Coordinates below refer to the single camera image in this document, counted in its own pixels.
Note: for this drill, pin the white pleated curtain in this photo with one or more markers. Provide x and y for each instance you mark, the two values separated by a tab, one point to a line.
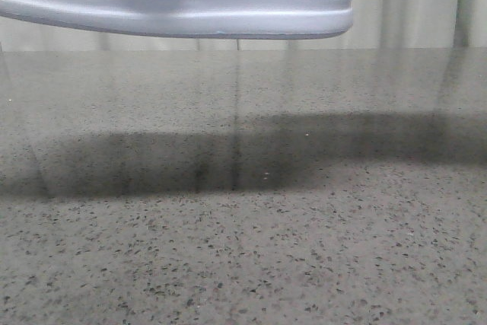
377	24

